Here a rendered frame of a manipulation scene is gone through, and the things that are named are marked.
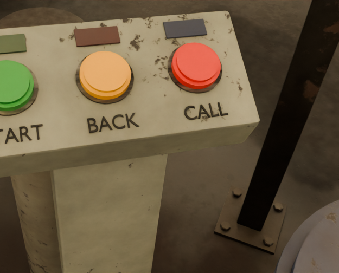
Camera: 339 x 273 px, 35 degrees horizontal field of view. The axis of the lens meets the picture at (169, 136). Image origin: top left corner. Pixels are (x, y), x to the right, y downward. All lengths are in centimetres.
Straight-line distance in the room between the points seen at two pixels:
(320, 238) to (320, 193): 61
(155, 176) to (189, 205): 61
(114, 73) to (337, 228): 30
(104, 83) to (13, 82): 7
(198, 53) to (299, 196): 75
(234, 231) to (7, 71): 72
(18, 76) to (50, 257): 47
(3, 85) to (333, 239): 36
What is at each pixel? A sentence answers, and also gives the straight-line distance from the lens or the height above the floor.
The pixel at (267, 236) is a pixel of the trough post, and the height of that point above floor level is 2.
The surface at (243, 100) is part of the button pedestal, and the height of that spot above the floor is 59.
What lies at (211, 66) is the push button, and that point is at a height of 61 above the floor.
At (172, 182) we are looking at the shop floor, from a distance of 112.
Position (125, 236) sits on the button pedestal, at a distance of 56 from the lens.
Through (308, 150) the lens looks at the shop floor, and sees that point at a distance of 125.
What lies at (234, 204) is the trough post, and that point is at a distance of 110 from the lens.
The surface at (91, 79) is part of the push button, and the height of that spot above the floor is 61.
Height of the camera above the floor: 89
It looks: 48 degrees down
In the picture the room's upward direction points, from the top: 8 degrees clockwise
